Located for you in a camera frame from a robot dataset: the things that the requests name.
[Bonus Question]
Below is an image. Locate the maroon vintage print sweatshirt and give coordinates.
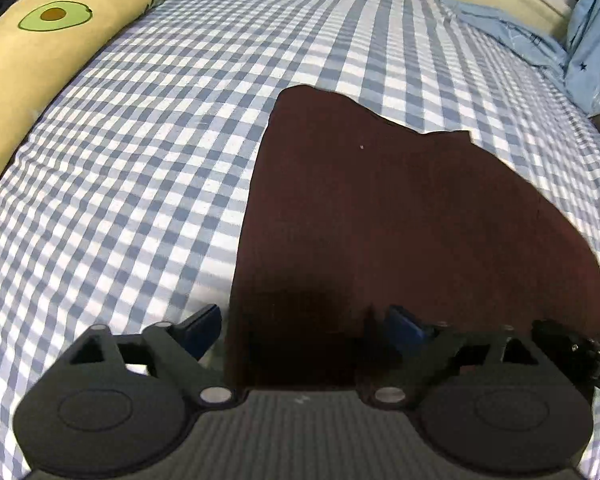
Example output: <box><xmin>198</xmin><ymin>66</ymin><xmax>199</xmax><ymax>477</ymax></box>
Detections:
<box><xmin>225</xmin><ymin>86</ymin><xmax>600</xmax><ymax>389</ymax></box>

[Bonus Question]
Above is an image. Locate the blue white checkered bedsheet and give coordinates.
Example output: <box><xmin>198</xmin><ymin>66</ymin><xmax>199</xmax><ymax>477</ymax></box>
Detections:
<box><xmin>0</xmin><ymin>0</ymin><xmax>600</xmax><ymax>479</ymax></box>

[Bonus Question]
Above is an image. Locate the right blue star curtain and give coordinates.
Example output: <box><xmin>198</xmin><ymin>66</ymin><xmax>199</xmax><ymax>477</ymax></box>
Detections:
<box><xmin>439</xmin><ymin>0</ymin><xmax>600</xmax><ymax>116</ymax></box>

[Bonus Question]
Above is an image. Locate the yellow avocado print pillow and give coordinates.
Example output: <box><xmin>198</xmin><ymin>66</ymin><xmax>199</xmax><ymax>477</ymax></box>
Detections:
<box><xmin>0</xmin><ymin>0</ymin><xmax>152</xmax><ymax>177</ymax></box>

